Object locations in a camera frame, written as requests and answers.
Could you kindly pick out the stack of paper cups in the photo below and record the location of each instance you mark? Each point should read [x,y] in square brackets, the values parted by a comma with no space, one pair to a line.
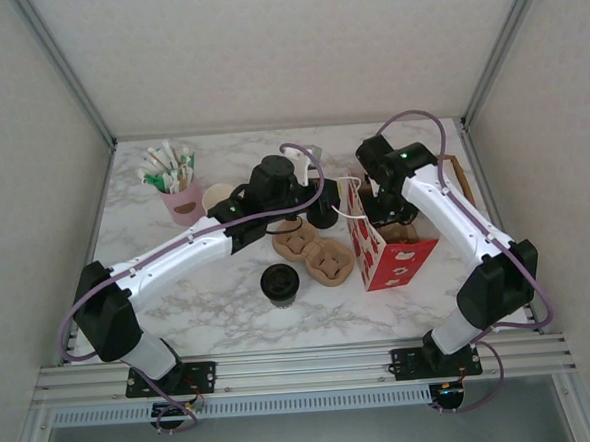
[217,196]

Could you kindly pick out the stack of black lids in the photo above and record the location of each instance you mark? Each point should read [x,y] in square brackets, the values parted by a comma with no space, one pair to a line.
[323,221]

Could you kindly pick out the red white paper gift bag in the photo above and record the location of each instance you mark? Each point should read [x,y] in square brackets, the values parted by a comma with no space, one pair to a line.
[403,267]

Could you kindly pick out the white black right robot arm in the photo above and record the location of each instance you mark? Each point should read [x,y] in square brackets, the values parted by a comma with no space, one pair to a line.
[449,206]

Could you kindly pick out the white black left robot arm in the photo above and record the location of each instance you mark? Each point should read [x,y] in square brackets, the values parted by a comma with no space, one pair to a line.
[177,253]

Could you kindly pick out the green sugar packet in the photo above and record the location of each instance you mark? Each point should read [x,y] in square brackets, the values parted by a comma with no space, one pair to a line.
[188,162]
[151,179]

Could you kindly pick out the brown pulp cup carrier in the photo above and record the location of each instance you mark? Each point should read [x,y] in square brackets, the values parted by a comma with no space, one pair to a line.
[309,255]

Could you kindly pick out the pink paper cup holder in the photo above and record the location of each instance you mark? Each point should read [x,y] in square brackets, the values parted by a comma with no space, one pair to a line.
[181,208]

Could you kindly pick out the white wrapped stir stick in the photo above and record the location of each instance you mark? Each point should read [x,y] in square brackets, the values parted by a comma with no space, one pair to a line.
[167,149]
[151,153]

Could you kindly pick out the black controller board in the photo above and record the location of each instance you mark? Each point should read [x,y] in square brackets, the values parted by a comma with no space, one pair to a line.
[448,397]
[172,414]

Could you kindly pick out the aluminium side rail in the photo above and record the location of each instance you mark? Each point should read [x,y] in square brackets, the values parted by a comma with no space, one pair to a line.
[482,179]
[98,213]

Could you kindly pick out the aluminium front rail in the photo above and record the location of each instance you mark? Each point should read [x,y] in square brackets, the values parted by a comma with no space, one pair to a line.
[304,368]

